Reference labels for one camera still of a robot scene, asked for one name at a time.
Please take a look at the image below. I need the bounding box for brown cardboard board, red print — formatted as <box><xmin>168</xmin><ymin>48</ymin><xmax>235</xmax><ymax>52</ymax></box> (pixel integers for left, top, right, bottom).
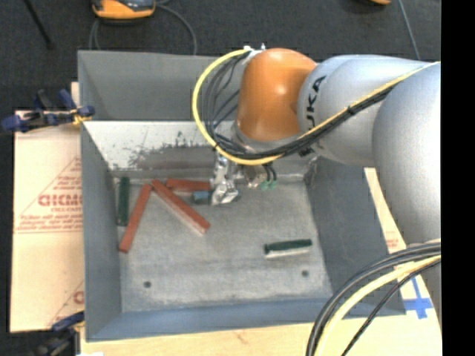
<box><xmin>9</xmin><ymin>109</ymin><xmax>409</xmax><ymax>334</ymax></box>

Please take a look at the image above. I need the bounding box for grey metal bin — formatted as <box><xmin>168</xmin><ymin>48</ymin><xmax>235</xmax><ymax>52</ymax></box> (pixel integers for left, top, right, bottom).
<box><xmin>76</xmin><ymin>49</ymin><xmax>407</xmax><ymax>343</ymax></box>

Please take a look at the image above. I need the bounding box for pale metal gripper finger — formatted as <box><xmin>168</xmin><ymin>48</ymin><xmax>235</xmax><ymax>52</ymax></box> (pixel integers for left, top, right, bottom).
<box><xmin>210</xmin><ymin>155</ymin><xmax>229</xmax><ymax>189</ymax></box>
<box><xmin>212</xmin><ymin>182</ymin><xmax>241</xmax><ymax>206</ymax></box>

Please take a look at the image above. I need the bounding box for red-brown flat block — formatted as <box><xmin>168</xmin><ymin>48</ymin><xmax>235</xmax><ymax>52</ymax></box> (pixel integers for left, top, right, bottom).
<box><xmin>118</xmin><ymin>183</ymin><xmax>154</xmax><ymax>254</ymax></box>
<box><xmin>165</xmin><ymin>178</ymin><xmax>213</xmax><ymax>194</ymax></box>
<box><xmin>150</xmin><ymin>178</ymin><xmax>212</xmax><ymax>236</ymax></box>

